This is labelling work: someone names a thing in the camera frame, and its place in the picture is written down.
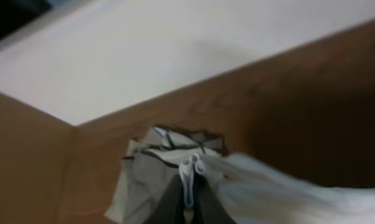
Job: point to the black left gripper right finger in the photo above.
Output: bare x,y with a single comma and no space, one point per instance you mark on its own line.
207,208

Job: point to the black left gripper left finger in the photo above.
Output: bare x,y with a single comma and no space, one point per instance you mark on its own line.
171,205

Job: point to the white t-shirt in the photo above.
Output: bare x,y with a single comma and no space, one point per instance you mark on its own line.
253,192

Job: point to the grey folded shorts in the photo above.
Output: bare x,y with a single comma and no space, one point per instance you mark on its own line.
153,161

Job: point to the beige folded garment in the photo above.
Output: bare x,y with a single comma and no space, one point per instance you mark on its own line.
116,210

